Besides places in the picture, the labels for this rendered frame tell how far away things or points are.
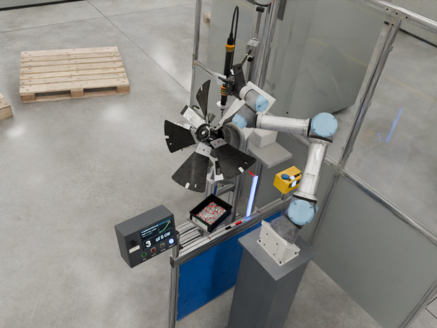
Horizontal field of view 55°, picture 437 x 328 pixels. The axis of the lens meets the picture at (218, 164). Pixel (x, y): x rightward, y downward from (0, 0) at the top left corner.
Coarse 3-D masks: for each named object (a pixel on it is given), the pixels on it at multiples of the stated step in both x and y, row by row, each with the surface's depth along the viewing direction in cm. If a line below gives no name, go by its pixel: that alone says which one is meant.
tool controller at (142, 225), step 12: (144, 216) 196; (156, 216) 196; (168, 216) 196; (120, 228) 189; (132, 228) 188; (144, 228) 189; (156, 228) 193; (168, 228) 198; (120, 240) 191; (132, 240) 187; (144, 240) 192; (156, 240) 196; (168, 240) 201; (120, 252) 198; (132, 252) 190; (156, 252) 199; (132, 264) 192
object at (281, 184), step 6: (294, 168) 259; (276, 174) 253; (288, 174) 254; (294, 174) 254; (276, 180) 254; (282, 180) 250; (294, 180) 251; (276, 186) 256; (282, 186) 252; (288, 186) 251; (294, 186) 256; (282, 192) 254
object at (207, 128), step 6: (198, 126) 256; (204, 126) 254; (210, 126) 251; (198, 132) 256; (210, 132) 250; (216, 132) 254; (222, 132) 259; (198, 138) 254; (204, 138) 252; (216, 138) 255; (222, 138) 258; (210, 144) 257
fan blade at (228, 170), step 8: (224, 144) 251; (216, 152) 247; (224, 152) 247; (232, 152) 247; (240, 152) 248; (224, 160) 243; (232, 160) 243; (240, 160) 244; (248, 160) 243; (224, 168) 241; (232, 168) 240; (224, 176) 239; (232, 176) 238
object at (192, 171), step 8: (192, 160) 257; (200, 160) 257; (208, 160) 259; (184, 168) 257; (192, 168) 257; (200, 168) 257; (176, 176) 258; (184, 176) 257; (192, 176) 257; (200, 176) 257; (184, 184) 257; (192, 184) 257; (200, 184) 257; (200, 192) 256
